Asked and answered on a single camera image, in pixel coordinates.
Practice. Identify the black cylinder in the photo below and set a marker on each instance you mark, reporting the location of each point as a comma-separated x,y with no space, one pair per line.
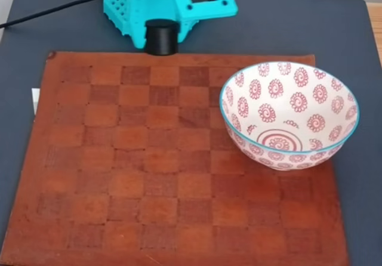
161,37

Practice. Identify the white bowl with red pattern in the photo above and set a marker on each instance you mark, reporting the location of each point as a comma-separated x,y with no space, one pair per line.
286,120

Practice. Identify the white paper piece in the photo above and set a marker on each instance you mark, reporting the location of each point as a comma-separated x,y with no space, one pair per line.
35,102

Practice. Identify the brown leather chessboard mat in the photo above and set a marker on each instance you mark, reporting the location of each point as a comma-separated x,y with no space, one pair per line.
179,194

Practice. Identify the turquoise camera board mount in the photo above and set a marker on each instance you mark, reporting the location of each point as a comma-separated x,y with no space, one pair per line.
209,3

